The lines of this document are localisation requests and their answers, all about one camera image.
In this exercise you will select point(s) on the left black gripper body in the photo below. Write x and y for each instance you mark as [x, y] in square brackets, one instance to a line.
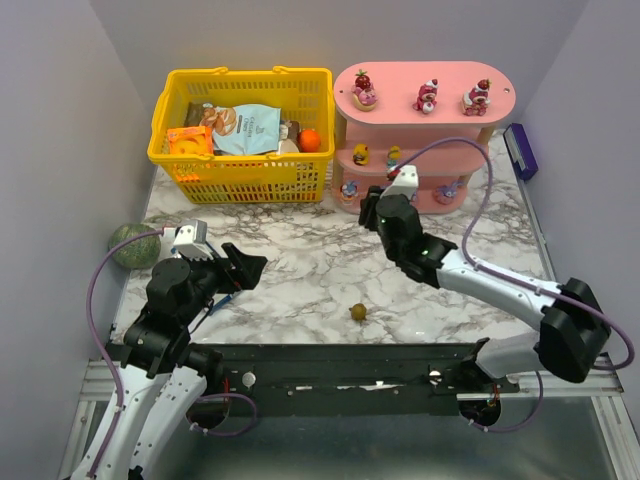
[225, 272]

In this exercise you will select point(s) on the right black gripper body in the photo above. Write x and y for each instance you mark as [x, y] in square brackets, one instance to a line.
[373, 203]

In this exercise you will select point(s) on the purple orange bunny toy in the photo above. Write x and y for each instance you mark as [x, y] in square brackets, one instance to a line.
[349, 192]

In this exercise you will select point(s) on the yellow duck toy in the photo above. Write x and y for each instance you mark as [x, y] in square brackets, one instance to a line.
[360, 154]

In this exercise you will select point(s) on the small yellow blue toy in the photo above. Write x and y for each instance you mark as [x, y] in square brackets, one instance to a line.
[393, 156]

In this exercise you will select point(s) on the olive brown round toy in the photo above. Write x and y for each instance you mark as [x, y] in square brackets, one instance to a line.
[358, 312]

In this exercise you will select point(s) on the strawberry pink bear donut toy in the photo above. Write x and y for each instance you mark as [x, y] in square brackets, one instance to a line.
[364, 95]

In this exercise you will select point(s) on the pink bear figure toy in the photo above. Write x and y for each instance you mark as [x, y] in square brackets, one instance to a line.
[426, 98]

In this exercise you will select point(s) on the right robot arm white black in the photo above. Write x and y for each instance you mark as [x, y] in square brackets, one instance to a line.
[567, 332]

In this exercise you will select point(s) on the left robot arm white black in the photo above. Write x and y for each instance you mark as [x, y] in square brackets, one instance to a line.
[161, 373]

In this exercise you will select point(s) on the purple bunny toy on shelf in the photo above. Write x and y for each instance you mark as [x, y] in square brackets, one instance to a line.
[446, 194]

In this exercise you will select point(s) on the pink three-tier shelf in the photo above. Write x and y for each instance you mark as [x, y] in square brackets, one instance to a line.
[445, 145]

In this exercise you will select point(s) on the blue white box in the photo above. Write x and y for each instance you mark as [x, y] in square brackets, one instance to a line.
[216, 306]

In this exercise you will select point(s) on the green textured melon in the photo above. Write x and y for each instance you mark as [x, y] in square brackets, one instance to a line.
[139, 254]

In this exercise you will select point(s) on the orange fruit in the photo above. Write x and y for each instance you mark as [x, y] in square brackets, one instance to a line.
[309, 141]

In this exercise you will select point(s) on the beige round item in basket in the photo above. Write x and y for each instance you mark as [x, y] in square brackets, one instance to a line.
[287, 146]

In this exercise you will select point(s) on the yellow plastic shopping basket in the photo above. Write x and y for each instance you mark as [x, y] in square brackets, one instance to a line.
[303, 95]

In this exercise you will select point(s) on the orange snack box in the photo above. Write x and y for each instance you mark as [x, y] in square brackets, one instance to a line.
[195, 142]

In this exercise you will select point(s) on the light blue chips bag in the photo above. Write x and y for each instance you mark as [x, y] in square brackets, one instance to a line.
[243, 130]

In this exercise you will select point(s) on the brown snack packet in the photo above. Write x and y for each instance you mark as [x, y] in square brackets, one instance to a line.
[194, 114]

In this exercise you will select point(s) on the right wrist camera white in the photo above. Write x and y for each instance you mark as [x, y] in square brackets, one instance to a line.
[405, 181]

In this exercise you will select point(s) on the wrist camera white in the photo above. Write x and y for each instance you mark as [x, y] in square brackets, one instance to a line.
[189, 241]
[405, 181]

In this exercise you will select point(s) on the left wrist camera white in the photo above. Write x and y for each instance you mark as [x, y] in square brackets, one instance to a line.
[189, 241]

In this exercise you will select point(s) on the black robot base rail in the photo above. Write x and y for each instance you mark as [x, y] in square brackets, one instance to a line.
[346, 379]

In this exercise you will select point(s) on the purple box at wall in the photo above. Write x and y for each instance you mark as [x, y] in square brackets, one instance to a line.
[520, 152]

